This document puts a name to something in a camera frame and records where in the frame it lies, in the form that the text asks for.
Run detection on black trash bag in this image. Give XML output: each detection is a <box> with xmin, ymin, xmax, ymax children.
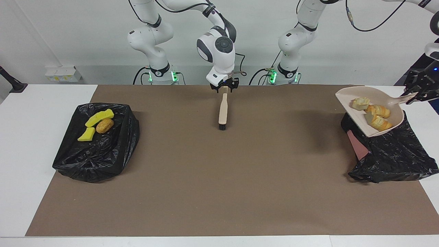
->
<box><xmin>341</xmin><ymin>110</ymin><xmax>439</xmax><ymax>183</ymax></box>

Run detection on brown toy bread roll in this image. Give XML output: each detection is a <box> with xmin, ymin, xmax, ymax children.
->
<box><xmin>96</xmin><ymin>118</ymin><xmax>115</xmax><ymax>134</ymax></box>

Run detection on beige plastic dustpan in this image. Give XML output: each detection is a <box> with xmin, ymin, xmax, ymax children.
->
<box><xmin>335</xmin><ymin>86</ymin><xmax>424</xmax><ymax>138</ymax></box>

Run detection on pink bin box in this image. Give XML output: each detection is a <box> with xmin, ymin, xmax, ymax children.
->
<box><xmin>347</xmin><ymin>130</ymin><xmax>371</xmax><ymax>161</ymax></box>

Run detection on brown table mat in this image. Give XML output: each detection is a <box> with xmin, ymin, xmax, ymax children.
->
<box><xmin>25</xmin><ymin>85</ymin><xmax>439</xmax><ymax>237</ymax></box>

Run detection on black base cable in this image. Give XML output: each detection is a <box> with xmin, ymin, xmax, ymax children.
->
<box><xmin>133</xmin><ymin>66</ymin><xmax>151</xmax><ymax>85</ymax></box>
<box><xmin>249</xmin><ymin>68</ymin><xmax>275</xmax><ymax>85</ymax></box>

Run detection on white wall socket box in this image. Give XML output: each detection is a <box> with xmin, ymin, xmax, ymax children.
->
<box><xmin>45</xmin><ymin>66</ymin><xmax>83</xmax><ymax>83</ymax></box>

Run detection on beige hand brush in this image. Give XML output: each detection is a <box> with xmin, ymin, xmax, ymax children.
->
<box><xmin>218</xmin><ymin>86</ymin><xmax>229</xmax><ymax>131</ymax></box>

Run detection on pale green scraps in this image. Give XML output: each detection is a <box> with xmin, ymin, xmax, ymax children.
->
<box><xmin>366</xmin><ymin>105</ymin><xmax>391</xmax><ymax>118</ymax></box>

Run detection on black trash bag bin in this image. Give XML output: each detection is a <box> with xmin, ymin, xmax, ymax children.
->
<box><xmin>52</xmin><ymin>102</ymin><xmax>140</xmax><ymax>183</ymax></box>

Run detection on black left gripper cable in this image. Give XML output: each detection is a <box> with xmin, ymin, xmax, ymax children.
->
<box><xmin>346</xmin><ymin>0</ymin><xmax>408</xmax><ymax>33</ymax></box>

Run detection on black stand foot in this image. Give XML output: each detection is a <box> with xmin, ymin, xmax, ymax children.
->
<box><xmin>0</xmin><ymin>66</ymin><xmax>28</xmax><ymax>94</ymax></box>

